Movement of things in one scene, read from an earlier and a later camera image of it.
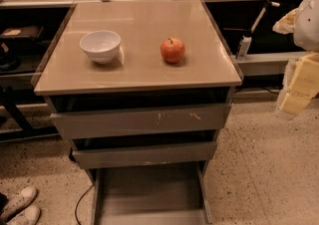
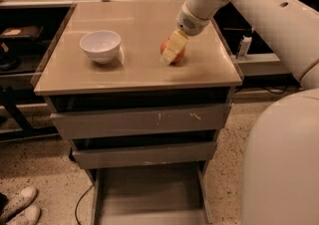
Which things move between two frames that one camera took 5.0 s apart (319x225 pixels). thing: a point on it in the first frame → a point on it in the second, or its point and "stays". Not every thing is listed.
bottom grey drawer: x=152 y=196 stays
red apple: x=172 y=49 stays
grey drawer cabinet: x=143 y=126 stays
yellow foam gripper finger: x=300 y=84 → x=187 y=23
